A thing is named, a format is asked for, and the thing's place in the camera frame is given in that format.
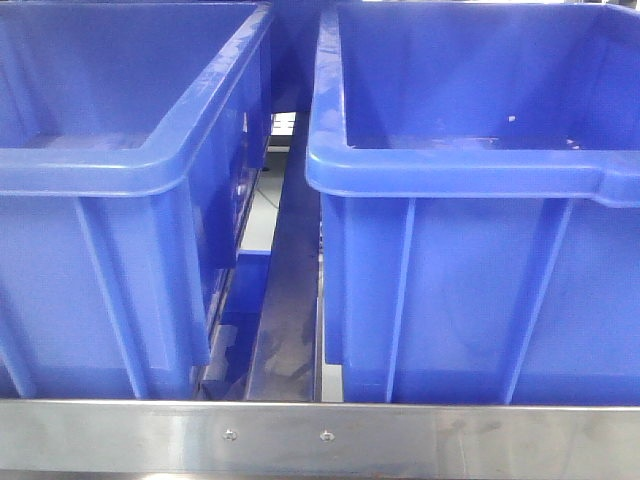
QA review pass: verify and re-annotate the blue plastic bin right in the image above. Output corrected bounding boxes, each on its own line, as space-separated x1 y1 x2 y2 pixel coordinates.
306 2 639 406

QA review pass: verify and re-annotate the blue plastic bin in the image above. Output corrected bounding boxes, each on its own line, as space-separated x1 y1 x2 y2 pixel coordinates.
306 2 639 406
1 1 273 400
270 1 329 113

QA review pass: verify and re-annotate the blue plastic bin rear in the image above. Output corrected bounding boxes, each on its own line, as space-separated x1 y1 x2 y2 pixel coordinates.
270 1 329 113

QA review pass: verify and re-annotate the blue plastic bin left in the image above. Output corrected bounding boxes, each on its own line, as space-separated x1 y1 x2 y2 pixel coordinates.
1 1 273 400

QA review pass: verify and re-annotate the steel shelf front rail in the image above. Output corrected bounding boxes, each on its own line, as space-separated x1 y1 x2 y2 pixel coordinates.
1 400 639 479

